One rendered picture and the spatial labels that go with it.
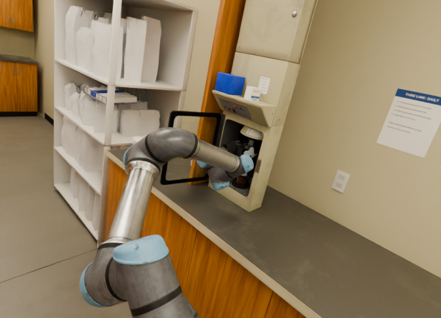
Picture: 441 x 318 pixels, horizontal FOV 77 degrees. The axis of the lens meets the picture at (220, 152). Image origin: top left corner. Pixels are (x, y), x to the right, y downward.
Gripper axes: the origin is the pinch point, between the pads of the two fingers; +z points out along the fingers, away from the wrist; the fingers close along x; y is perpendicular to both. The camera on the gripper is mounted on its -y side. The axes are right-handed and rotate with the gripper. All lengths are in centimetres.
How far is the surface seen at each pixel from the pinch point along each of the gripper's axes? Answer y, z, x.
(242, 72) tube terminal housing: 40.3, -4.6, 10.1
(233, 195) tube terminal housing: -23.9, -8.1, -2.1
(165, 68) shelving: 24, 37, 134
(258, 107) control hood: 28.7, -16.5, -12.3
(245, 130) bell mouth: 12.0, -3.8, 1.7
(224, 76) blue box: 37.6, -15.5, 12.0
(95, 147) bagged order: -47, -22, 143
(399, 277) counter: -29, 13, -82
